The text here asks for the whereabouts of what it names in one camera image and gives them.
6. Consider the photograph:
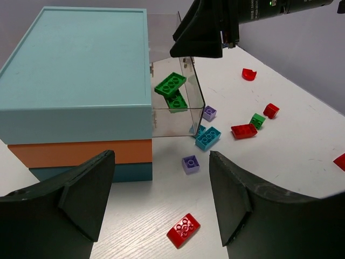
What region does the purple lego brick left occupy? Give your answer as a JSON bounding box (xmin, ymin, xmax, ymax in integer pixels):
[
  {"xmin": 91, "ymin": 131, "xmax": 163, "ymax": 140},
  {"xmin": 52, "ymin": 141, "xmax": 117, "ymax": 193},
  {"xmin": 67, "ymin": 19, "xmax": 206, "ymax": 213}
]
[{"xmin": 182, "ymin": 155, "xmax": 200, "ymax": 175}]

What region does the small red lego block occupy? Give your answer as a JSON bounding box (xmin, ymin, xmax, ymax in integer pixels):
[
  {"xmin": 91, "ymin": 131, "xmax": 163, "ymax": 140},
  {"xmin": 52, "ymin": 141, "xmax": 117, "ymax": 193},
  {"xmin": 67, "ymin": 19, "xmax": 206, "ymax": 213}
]
[{"xmin": 263, "ymin": 103, "xmax": 280, "ymax": 119}]

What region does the red sloped lego brick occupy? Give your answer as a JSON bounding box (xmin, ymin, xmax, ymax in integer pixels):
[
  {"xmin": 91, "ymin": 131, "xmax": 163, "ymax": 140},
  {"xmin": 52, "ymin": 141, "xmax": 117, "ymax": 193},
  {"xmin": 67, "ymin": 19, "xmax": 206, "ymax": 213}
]
[{"xmin": 231, "ymin": 124, "xmax": 258, "ymax": 140}]

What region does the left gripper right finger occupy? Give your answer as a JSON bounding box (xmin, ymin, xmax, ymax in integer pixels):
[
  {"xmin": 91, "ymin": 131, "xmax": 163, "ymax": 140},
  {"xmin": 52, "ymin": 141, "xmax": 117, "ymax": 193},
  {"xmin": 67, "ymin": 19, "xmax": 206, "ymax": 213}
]
[{"xmin": 209, "ymin": 151, "xmax": 344, "ymax": 258}]

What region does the green lego plate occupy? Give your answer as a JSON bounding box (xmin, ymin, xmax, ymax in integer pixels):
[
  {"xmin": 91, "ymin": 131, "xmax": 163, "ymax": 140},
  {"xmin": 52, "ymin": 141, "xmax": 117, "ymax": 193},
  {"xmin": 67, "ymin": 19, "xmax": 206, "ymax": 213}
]
[
  {"xmin": 165, "ymin": 90, "xmax": 188, "ymax": 113},
  {"xmin": 154, "ymin": 72, "xmax": 187, "ymax": 98}
]

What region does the purple lego brick right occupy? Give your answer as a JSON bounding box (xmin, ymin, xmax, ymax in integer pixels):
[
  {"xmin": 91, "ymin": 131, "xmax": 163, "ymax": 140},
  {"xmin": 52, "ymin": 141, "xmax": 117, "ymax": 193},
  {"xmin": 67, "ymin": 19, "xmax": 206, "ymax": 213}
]
[{"xmin": 203, "ymin": 105, "xmax": 217, "ymax": 122}]

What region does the large teal lego brick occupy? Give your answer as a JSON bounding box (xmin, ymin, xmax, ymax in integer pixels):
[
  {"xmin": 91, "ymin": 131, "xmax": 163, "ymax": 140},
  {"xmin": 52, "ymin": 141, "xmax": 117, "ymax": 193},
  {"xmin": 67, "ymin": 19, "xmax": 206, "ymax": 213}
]
[{"xmin": 195, "ymin": 126, "xmax": 221, "ymax": 151}]

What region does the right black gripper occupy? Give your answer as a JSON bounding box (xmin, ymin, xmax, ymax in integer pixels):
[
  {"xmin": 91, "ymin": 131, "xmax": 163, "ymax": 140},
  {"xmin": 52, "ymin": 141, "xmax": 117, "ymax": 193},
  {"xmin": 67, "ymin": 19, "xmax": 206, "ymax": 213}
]
[{"xmin": 170, "ymin": 0, "xmax": 239, "ymax": 58}]

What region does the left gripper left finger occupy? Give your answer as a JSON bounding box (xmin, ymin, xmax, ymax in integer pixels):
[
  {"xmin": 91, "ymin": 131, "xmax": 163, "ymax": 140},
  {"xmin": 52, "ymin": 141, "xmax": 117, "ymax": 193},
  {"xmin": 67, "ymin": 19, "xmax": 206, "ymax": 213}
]
[{"xmin": 1, "ymin": 150, "xmax": 115, "ymax": 258}]

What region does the small teal lego brick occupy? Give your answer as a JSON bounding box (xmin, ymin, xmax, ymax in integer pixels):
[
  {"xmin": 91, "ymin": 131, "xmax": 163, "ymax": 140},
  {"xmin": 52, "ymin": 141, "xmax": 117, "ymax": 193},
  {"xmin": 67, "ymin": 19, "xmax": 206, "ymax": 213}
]
[{"xmin": 192, "ymin": 125, "xmax": 206, "ymax": 139}]

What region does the clear top drawer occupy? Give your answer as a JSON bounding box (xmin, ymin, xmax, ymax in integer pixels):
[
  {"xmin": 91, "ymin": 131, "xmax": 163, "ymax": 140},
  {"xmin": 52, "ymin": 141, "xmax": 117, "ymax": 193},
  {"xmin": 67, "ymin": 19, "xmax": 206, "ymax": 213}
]
[{"xmin": 148, "ymin": 14, "xmax": 205, "ymax": 138}]

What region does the red round arch lego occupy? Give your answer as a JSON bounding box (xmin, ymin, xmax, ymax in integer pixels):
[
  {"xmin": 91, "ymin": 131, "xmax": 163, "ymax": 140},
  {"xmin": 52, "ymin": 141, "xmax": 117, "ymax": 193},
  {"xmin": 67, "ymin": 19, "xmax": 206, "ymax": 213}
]
[{"xmin": 241, "ymin": 68, "xmax": 257, "ymax": 81}]

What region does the purple lego brick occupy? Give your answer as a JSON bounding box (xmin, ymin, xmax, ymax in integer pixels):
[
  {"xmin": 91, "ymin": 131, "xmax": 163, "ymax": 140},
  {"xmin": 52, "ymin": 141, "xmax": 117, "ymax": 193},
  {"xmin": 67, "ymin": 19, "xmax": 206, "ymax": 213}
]
[
  {"xmin": 203, "ymin": 105, "xmax": 217, "ymax": 122},
  {"xmin": 182, "ymin": 155, "xmax": 200, "ymax": 175}
]

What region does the teal orange drawer cabinet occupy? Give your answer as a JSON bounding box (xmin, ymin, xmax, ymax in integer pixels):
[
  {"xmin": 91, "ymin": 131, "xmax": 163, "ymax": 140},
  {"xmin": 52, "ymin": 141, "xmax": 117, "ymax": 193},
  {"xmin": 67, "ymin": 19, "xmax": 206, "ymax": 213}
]
[{"xmin": 1, "ymin": 6, "xmax": 153, "ymax": 182}]

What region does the red 2x3 lego brick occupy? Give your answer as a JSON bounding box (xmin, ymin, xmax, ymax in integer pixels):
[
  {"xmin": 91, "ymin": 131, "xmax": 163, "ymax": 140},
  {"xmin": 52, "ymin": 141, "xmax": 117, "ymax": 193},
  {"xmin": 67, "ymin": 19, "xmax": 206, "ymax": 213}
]
[{"xmin": 333, "ymin": 153, "xmax": 345, "ymax": 171}]

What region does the small green lego brick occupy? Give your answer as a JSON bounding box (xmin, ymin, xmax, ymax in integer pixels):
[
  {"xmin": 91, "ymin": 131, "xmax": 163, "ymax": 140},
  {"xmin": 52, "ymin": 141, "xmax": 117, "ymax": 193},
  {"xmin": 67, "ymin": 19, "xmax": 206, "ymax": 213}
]
[{"xmin": 250, "ymin": 113, "xmax": 266, "ymax": 130}]

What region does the red curved lego centre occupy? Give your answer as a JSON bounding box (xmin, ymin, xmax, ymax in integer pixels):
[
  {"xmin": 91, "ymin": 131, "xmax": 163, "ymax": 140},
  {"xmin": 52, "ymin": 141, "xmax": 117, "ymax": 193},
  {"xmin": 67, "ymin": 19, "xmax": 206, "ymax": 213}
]
[{"xmin": 167, "ymin": 213, "xmax": 201, "ymax": 249}]

